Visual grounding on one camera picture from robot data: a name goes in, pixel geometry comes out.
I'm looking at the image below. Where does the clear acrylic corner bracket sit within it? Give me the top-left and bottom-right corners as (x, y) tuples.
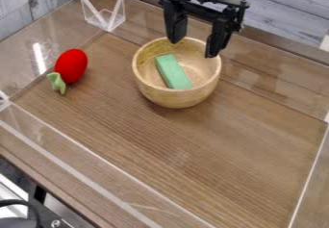
(81, 0), (125, 33)

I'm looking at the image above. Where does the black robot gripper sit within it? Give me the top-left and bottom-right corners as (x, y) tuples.
(159, 0), (248, 58)

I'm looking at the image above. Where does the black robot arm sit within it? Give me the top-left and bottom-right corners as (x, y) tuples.
(159, 0), (248, 58)

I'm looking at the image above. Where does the green rectangular block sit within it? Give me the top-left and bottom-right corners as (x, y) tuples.
(155, 55), (192, 89)

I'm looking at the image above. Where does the clear acrylic tray wall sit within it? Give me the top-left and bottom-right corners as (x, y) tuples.
(0, 92), (214, 228)

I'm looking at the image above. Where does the red plush strawberry toy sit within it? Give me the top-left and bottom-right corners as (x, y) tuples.
(46, 49), (87, 95)

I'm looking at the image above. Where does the light wooden bowl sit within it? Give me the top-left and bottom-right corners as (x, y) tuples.
(132, 38), (220, 109)

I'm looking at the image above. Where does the black table leg bracket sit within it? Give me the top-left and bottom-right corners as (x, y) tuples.
(28, 185), (73, 228)

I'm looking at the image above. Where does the black cable bottom left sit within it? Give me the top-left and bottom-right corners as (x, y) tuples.
(0, 198), (44, 228)

